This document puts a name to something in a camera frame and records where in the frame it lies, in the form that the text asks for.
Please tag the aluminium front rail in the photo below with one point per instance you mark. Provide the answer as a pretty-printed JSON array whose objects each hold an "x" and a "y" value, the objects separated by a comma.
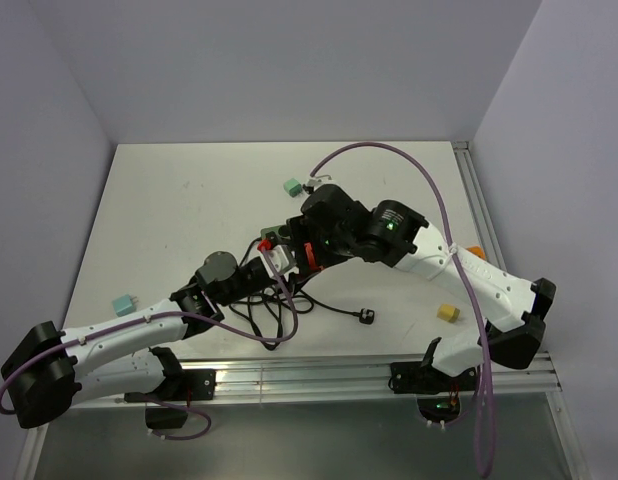
[{"x": 260, "y": 381}]

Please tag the red cube socket adapter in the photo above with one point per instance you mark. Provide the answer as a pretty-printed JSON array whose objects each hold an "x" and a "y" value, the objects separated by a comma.
[{"x": 309, "y": 253}]

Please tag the aluminium side rail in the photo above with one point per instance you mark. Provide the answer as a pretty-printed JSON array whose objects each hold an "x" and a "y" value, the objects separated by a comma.
[{"x": 477, "y": 204}]

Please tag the green power strip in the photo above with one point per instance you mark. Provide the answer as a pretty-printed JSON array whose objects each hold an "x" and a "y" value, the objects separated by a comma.
[{"x": 275, "y": 235}]

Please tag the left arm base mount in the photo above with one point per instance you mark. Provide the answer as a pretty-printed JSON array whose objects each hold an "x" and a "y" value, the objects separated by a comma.
[{"x": 170, "y": 406}]

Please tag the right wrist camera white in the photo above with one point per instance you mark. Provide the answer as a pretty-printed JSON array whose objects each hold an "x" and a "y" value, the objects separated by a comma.
[{"x": 315, "y": 182}]

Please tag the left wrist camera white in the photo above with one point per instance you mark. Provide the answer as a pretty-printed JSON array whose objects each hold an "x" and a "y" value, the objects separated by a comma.
[{"x": 276, "y": 258}]

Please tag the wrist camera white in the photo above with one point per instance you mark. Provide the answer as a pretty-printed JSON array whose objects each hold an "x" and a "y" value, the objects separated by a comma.
[
  {"x": 276, "y": 258},
  {"x": 315, "y": 182}
]

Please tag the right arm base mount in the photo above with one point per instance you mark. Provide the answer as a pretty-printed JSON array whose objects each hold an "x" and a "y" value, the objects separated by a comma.
[{"x": 438, "y": 394}]

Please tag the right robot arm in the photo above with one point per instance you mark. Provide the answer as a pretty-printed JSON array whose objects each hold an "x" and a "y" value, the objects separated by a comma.
[{"x": 513, "y": 310}]

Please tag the yellow plug adapter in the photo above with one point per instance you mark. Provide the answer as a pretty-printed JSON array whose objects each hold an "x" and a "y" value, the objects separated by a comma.
[{"x": 448, "y": 313}]

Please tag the orange power strip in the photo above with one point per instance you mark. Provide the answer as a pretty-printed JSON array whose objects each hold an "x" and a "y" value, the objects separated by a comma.
[{"x": 477, "y": 251}]

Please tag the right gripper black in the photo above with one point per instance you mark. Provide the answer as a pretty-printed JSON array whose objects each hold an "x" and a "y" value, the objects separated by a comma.
[{"x": 302, "y": 230}]

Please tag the teal wall charger plug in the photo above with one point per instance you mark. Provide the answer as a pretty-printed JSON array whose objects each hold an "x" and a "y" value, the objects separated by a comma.
[{"x": 124, "y": 305}]

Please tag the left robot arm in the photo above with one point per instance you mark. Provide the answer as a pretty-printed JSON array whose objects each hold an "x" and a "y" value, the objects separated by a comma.
[{"x": 51, "y": 369}]

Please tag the green wall charger plug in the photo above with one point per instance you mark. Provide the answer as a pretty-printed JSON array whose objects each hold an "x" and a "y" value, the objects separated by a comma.
[{"x": 293, "y": 187}]

